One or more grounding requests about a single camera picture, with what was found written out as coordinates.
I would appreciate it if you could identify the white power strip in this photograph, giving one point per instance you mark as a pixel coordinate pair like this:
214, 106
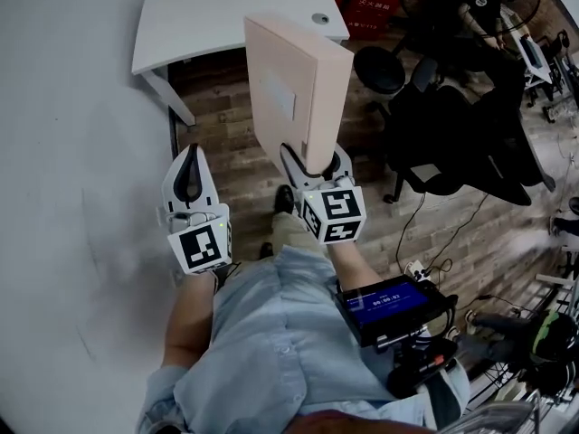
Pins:
417, 271

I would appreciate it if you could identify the black monitor with blue screen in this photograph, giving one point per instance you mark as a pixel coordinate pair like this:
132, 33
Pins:
384, 303

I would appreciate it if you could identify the white table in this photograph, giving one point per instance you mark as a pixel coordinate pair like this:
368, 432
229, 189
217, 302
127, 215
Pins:
217, 16

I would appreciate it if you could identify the person's left forearm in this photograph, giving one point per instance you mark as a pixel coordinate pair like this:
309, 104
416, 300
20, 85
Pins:
190, 319

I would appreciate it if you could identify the black office chair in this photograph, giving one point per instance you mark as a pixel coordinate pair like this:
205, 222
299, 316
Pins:
461, 143

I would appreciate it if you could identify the black shoe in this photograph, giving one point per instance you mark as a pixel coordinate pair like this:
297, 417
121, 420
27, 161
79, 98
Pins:
284, 199
266, 250

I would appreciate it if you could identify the pink item box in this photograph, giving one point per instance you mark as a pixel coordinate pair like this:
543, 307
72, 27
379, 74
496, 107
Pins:
289, 88

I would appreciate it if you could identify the red plastic crate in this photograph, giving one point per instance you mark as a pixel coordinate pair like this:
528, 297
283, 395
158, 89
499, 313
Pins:
368, 2

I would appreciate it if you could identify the small white desk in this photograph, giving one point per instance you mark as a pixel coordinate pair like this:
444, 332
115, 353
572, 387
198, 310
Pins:
531, 54

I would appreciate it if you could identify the person's right forearm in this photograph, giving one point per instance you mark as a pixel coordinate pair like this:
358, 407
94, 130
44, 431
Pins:
346, 265

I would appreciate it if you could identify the khaki trouser leg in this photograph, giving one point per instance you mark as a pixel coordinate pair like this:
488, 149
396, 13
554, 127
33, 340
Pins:
294, 238

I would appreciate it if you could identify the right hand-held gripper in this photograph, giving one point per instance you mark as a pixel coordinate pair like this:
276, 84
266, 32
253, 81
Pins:
335, 215

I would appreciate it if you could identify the black monitor mount rig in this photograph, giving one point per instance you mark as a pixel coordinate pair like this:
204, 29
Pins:
420, 364

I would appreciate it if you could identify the light blue shirt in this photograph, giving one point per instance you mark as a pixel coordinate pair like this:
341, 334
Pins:
280, 351

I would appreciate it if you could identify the black round stool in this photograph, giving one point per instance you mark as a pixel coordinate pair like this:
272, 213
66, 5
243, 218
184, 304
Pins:
379, 69

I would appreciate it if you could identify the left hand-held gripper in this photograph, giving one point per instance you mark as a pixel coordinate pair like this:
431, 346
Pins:
199, 247

